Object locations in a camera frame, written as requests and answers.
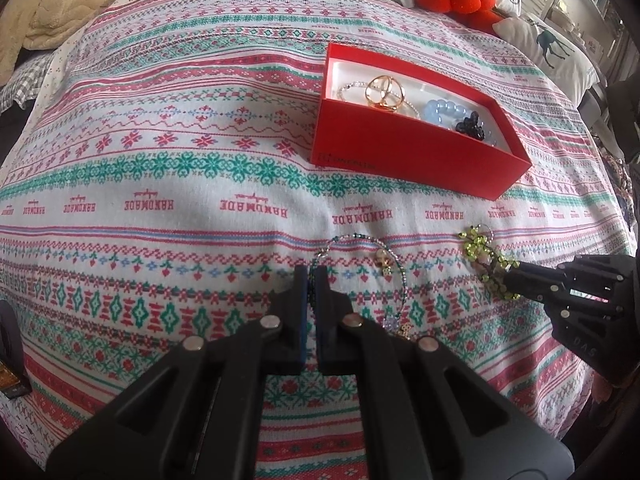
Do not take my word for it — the pearl bracelet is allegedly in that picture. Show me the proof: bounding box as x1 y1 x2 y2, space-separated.
335 78 421 120

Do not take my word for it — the light blue bead bracelet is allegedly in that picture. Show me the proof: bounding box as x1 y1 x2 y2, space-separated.
423 97 499 148

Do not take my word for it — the grey checked sheet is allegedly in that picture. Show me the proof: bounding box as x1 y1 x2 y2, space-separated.
0 51 54 114

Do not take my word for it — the bookshelf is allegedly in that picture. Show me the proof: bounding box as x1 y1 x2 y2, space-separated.
540 0 639 82

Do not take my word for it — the red jewelry box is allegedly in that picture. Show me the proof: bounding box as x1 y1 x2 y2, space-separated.
310 44 532 200

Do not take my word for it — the gold earring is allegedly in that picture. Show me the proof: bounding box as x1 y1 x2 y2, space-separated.
383 315 412 340
374 248 394 276

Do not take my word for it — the white deer pillow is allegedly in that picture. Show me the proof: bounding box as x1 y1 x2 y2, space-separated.
492 14 600 106

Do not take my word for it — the patterned bedspread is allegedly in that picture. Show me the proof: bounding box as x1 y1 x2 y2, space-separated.
1 0 634 466

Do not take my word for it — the gold ring pendant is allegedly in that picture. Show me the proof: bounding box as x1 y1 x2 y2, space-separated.
364 75 406 112

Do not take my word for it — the black bead flower ornament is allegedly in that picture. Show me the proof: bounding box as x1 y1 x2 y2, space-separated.
454 110 485 141

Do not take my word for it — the green bead bracelet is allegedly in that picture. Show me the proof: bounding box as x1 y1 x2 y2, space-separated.
458 224 524 302

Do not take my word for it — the small seed bead necklace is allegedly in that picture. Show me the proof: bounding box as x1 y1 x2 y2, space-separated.
307 231 409 323

